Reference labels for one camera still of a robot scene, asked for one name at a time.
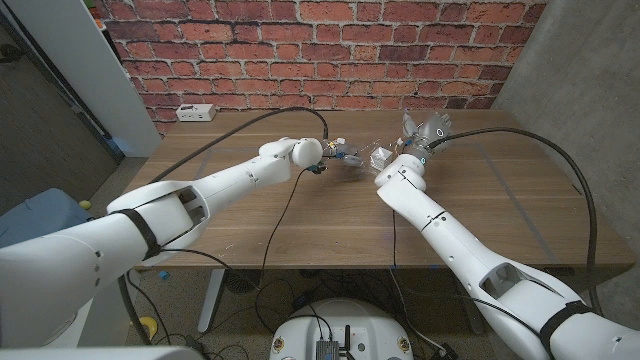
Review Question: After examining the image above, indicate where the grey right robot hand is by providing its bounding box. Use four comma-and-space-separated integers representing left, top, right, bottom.
399, 110, 454, 162

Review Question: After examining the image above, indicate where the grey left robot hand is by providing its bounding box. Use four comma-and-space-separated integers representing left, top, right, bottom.
319, 137, 364, 174

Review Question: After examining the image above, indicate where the clear cellophane sheet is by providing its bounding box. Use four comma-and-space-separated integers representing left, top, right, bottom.
344, 138, 404, 177

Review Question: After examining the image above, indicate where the small white box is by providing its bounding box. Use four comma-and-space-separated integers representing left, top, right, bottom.
369, 146, 394, 174

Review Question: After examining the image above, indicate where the small grey electronics box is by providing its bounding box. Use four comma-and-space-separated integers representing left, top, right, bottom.
314, 339, 340, 360

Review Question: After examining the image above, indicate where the red brick printed backdrop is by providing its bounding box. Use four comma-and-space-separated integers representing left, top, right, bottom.
92, 0, 549, 136

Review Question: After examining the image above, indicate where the white power strip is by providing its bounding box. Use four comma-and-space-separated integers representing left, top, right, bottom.
174, 103, 217, 123

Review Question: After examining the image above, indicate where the black round floor fan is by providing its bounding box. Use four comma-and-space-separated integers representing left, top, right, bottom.
223, 269, 265, 295

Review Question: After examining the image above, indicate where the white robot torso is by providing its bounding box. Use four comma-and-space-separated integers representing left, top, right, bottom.
268, 298, 415, 360

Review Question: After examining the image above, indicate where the grey table leg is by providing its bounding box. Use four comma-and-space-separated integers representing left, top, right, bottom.
452, 279, 486, 335

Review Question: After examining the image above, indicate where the white table leg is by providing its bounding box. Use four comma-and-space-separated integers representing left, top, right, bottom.
197, 268, 226, 334

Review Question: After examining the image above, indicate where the white partition panel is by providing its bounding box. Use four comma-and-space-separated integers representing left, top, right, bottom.
7, 0, 162, 159

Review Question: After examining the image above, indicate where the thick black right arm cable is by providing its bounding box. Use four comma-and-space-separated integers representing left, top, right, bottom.
427, 126, 602, 317

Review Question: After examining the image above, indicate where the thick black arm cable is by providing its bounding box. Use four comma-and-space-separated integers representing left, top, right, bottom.
427, 126, 602, 317
117, 106, 330, 347

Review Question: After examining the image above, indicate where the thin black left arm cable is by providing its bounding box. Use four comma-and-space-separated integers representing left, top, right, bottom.
159, 168, 310, 292

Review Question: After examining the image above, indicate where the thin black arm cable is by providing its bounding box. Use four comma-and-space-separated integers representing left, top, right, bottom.
391, 209, 544, 337
159, 168, 310, 292

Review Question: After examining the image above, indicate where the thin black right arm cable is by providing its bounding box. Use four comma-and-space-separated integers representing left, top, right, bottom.
391, 209, 544, 337

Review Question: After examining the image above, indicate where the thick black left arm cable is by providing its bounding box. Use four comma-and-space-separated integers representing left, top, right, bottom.
117, 106, 330, 347

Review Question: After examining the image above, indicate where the white floor cable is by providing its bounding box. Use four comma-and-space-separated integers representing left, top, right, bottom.
388, 268, 447, 351

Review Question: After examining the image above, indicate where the black metal door frame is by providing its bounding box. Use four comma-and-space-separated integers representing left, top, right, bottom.
0, 9, 126, 164

